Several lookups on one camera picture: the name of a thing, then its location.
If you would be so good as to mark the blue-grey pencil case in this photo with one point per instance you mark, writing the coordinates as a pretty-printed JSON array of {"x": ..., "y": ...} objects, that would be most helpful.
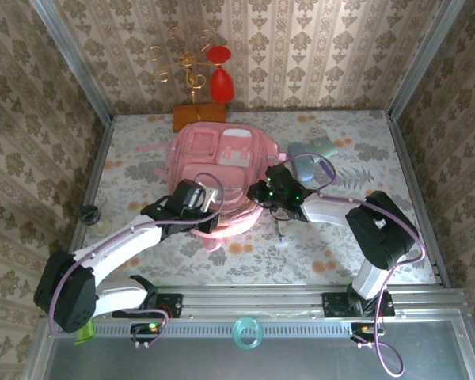
[{"x": 302, "y": 166}]

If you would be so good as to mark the small white eraser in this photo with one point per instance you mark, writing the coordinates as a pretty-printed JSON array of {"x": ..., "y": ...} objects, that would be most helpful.
[{"x": 282, "y": 229}]

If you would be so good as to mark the pink school backpack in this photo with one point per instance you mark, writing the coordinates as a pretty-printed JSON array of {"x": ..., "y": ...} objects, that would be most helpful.
[{"x": 206, "y": 158}]

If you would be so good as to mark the grey-green pouch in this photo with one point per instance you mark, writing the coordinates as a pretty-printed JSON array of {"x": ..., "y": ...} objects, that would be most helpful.
[{"x": 324, "y": 146}]

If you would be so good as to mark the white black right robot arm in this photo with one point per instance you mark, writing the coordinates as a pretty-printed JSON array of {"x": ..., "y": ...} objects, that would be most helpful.
[{"x": 380, "y": 229}]

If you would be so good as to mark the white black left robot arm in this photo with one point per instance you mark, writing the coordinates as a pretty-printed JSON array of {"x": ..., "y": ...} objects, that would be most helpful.
[{"x": 115, "y": 247}]

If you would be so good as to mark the purple pen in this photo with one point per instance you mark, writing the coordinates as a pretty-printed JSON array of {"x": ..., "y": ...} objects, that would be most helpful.
[{"x": 327, "y": 167}]

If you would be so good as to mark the black round cap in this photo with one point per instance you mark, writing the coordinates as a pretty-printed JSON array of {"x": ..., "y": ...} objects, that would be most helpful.
[{"x": 90, "y": 215}]

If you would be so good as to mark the black electronics board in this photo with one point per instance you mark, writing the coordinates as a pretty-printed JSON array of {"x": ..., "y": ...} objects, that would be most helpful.
[
  {"x": 364, "y": 330},
  {"x": 142, "y": 330}
]

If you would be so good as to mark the metal tray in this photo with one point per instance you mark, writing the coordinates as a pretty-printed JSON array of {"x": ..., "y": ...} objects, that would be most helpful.
[{"x": 221, "y": 364}]

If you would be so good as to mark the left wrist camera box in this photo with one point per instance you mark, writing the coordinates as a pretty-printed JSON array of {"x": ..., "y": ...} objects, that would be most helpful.
[{"x": 202, "y": 196}]

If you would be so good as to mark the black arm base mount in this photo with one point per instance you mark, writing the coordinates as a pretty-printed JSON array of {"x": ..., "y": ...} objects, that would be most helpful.
[
  {"x": 334, "y": 305},
  {"x": 170, "y": 305}
]

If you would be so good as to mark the aluminium front rail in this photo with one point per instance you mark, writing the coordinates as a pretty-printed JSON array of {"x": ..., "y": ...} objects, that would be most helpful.
[{"x": 253, "y": 302}]

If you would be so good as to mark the aluminium side rail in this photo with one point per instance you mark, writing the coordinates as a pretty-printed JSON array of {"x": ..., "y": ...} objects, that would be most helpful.
[
  {"x": 409, "y": 170},
  {"x": 99, "y": 158}
]

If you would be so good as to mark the aluminium frame post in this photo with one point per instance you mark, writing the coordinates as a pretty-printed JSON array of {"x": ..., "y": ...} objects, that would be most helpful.
[
  {"x": 423, "y": 59},
  {"x": 75, "y": 63}
]

